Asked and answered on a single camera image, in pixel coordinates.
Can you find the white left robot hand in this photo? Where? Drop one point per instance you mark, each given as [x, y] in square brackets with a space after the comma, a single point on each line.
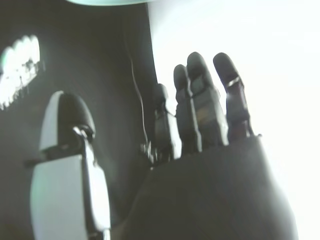
[212, 195]

